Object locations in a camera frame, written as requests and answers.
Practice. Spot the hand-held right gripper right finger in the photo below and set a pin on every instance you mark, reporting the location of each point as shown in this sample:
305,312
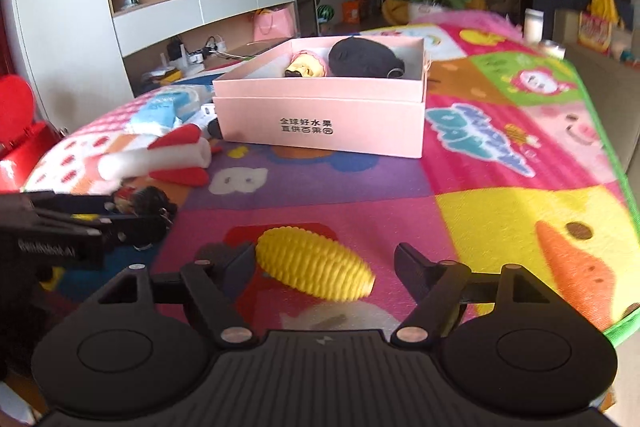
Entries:
411,267

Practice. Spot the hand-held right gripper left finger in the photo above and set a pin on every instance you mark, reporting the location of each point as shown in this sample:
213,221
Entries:
239,263

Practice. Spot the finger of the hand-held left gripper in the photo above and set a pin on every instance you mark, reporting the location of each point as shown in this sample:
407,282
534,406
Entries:
75,203
130,232

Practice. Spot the small dark-haired doll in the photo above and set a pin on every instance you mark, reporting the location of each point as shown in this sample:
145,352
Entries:
145,202

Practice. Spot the yellow corn toy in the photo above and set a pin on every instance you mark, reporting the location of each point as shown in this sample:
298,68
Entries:
310,264

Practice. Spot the white and red rocket plush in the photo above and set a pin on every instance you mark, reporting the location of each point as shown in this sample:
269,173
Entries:
150,159

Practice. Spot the blue and white tissue pack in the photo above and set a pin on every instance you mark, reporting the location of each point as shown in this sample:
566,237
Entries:
160,109

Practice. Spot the black cylinder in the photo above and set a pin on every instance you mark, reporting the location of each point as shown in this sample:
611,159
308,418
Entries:
215,129

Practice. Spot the pink cardboard box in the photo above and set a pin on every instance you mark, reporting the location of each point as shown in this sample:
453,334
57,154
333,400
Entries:
320,117

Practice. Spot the red heart-lid box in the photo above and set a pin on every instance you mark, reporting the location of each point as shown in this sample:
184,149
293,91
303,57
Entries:
20,147

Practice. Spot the colourful cartoon play mat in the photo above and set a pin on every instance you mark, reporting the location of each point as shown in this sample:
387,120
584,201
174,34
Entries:
500,187

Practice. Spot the yellow toy on shelf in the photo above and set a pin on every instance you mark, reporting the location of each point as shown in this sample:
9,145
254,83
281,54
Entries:
162,75

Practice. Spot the white power strip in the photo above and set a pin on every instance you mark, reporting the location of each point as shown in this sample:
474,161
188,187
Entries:
200,55

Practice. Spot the small pink-hooded doll figure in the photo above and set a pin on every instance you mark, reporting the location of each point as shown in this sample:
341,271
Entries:
305,64

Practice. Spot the black fabric pouch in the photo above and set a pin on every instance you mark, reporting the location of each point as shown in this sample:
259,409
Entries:
360,57

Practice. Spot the white television cabinet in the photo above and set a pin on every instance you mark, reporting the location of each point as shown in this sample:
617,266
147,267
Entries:
200,9

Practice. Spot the pink gift bag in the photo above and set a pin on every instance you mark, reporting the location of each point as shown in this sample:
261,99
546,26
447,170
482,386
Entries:
272,24

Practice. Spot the small glass jar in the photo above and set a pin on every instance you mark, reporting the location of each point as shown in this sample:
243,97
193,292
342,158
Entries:
550,50

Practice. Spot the beige sofa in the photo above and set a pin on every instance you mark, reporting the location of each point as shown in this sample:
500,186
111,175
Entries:
615,107

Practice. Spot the orange paper bag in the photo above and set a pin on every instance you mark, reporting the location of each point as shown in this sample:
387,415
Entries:
351,11

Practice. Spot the watermelon pattern ball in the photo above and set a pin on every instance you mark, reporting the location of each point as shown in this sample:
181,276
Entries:
324,13

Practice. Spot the white jar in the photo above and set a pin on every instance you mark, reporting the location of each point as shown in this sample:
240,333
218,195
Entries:
533,27

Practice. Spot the colourful printed toy box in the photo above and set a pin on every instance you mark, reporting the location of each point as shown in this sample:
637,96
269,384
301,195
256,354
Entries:
595,32

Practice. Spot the yellow backpack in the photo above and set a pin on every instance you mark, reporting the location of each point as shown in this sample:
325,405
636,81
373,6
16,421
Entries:
604,7

